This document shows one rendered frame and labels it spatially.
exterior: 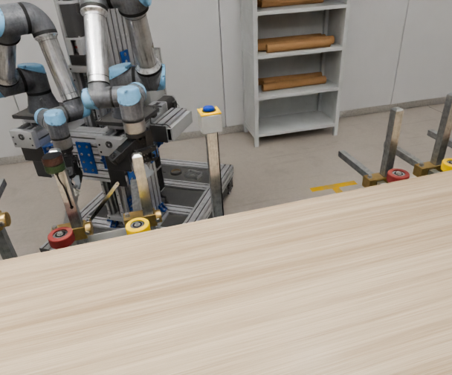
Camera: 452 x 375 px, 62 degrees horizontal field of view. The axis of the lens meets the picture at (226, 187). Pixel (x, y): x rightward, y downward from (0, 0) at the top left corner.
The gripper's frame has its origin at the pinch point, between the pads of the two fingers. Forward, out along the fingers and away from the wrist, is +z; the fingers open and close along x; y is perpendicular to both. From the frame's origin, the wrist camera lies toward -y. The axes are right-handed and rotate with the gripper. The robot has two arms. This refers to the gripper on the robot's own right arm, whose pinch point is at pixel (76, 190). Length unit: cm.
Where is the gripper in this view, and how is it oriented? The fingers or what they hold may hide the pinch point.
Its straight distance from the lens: 176.5
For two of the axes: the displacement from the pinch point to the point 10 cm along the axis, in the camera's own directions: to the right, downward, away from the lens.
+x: -9.6, 1.8, -1.9
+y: -2.6, -4.9, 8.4
